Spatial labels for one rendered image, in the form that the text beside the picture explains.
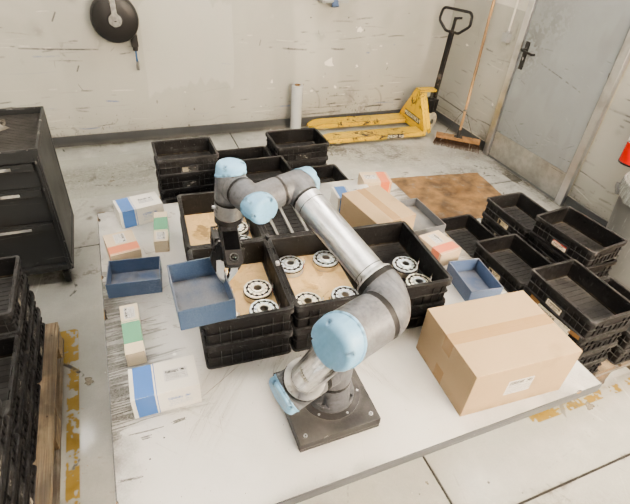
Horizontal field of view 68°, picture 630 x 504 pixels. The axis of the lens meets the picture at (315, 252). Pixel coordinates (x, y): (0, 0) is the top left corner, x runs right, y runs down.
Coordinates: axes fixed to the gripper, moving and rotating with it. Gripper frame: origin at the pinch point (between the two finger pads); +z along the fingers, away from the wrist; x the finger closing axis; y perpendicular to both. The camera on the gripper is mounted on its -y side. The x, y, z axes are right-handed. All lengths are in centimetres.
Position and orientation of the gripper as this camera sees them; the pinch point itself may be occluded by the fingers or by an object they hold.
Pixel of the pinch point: (226, 280)
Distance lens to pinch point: 134.9
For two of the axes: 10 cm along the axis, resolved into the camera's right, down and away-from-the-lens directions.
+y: -3.4, -5.8, 7.3
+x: -9.3, 0.8, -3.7
